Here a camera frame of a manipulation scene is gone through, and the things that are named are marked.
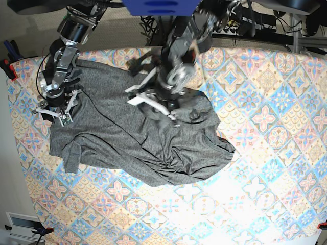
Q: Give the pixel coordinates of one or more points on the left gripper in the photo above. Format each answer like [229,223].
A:
[164,84]

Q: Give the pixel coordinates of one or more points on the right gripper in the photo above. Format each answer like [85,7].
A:
[58,100]

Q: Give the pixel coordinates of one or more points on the grey t-shirt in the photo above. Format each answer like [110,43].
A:
[107,132]

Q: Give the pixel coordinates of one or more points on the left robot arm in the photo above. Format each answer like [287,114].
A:
[196,31]

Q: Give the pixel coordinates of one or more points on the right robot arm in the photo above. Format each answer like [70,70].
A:
[58,77]

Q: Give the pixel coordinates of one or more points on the red black clamp left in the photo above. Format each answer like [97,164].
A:
[13,56]

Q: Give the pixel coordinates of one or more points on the power strip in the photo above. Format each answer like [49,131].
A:
[230,29]

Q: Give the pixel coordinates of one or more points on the patterned tablecloth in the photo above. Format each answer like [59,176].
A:
[272,108]

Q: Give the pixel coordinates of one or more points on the red clamp bottom left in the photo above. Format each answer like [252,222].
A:
[42,231]

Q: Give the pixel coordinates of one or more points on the red clamp bottom right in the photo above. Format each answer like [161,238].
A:
[322,226]

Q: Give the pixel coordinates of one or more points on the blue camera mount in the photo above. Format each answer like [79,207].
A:
[161,7]

